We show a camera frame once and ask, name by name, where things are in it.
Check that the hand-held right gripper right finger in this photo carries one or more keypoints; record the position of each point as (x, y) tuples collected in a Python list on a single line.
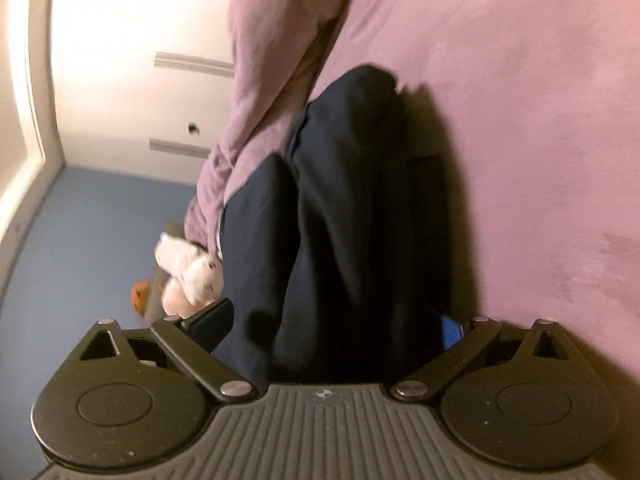
[(450, 334)]

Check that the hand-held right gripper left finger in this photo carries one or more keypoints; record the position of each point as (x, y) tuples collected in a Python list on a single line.
[(215, 322)]

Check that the dark navy pants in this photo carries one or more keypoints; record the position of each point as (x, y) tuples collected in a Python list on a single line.
[(340, 210)]

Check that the beige plush toy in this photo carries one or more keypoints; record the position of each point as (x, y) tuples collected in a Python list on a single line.
[(177, 302)]

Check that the white plush toy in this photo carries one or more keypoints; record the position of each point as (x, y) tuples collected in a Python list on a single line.
[(192, 265)]

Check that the orange toy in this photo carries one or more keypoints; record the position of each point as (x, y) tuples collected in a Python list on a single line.
[(141, 296)]

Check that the white wardrobe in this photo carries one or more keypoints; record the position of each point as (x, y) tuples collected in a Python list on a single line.
[(125, 85)]

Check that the pink blanket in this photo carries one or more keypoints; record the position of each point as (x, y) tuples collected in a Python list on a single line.
[(265, 60)]

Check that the white door frame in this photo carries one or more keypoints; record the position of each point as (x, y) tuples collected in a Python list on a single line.
[(35, 110)]

